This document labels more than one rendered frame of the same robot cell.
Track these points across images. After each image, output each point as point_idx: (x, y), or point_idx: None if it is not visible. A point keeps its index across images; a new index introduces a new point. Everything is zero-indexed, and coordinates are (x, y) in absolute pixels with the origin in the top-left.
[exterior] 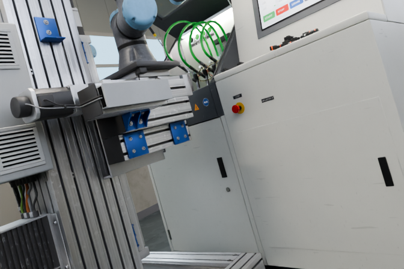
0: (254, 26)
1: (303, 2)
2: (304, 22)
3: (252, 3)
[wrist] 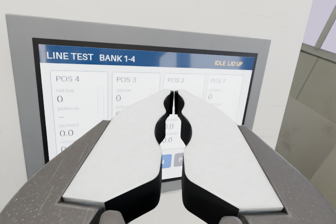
0: (21, 182)
1: (171, 166)
2: (160, 200)
3: (20, 119)
